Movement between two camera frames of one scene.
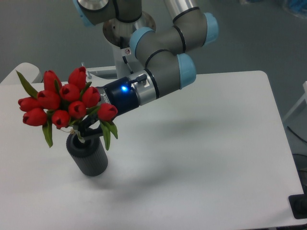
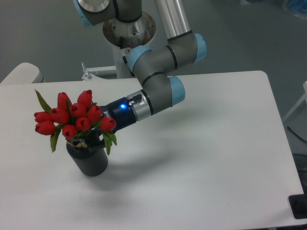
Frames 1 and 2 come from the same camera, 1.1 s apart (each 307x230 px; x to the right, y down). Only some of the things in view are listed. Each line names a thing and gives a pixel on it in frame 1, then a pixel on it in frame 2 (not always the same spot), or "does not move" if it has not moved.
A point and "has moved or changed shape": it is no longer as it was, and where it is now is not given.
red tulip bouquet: [65, 106] has moved or changed shape
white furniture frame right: [303, 97] does not move
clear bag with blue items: [298, 7] does not move
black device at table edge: [298, 203] does not move
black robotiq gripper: [121, 93] to [121, 111]
